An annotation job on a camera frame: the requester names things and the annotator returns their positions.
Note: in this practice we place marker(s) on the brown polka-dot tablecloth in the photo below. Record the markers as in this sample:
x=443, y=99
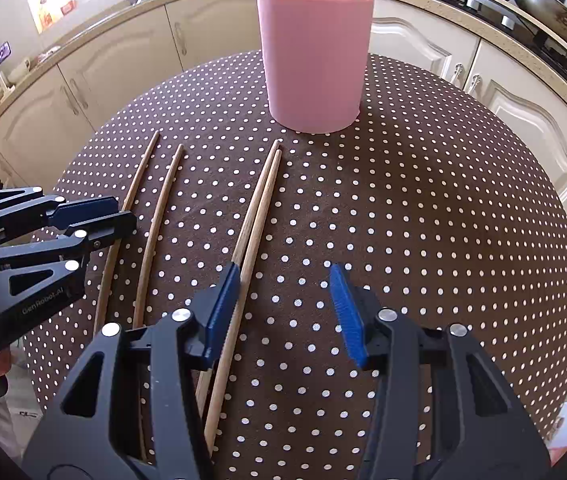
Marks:
x=413, y=235

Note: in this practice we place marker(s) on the pink cup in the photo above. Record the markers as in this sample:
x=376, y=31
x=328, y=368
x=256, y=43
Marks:
x=313, y=60

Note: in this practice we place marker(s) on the black gas stove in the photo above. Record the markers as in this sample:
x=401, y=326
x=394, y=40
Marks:
x=528, y=35

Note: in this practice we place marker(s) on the orange bottle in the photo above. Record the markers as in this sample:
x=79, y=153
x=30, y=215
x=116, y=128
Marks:
x=47, y=15

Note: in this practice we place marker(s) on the white cloth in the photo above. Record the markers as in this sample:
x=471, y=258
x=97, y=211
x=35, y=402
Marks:
x=3, y=425

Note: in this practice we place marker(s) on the wooden chopstick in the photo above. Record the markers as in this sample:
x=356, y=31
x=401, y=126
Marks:
x=138, y=180
x=258, y=230
x=163, y=200
x=258, y=195

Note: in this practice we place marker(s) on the beige kitchen countertop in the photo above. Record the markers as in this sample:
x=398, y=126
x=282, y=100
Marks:
x=488, y=30

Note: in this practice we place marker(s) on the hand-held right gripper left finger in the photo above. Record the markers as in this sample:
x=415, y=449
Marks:
x=223, y=305

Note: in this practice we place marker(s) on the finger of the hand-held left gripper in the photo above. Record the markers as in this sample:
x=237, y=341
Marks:
x=83, y=207
x=108, y=227

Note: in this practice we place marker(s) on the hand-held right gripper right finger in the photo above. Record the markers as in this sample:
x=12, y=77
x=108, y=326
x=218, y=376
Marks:
x=346, y=305

